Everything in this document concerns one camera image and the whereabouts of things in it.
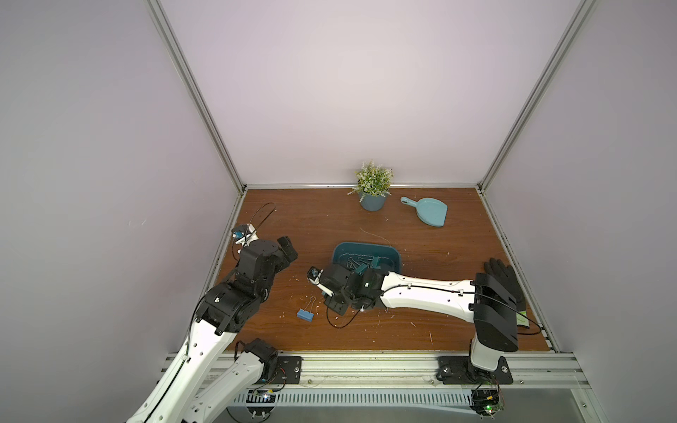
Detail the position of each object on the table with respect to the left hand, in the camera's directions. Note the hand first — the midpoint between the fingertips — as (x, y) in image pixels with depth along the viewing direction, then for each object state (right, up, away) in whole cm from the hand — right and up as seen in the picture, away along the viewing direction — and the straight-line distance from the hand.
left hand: (281, 243), depth 70 cm
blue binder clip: (+4, -25, +14) cm, 29 cm away
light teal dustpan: (+54, +9, +42) cm, 69 cm away
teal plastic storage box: (+22, -9, +27) cm, 36 cm away
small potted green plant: (+28, +18, +30) cm, 45 cm away
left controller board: (-6, -43, +2) cm, 43 cm away
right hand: (+12, -15, +9) cm, 21 cm away
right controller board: (+55, -42, -2) cm, 69 cm away
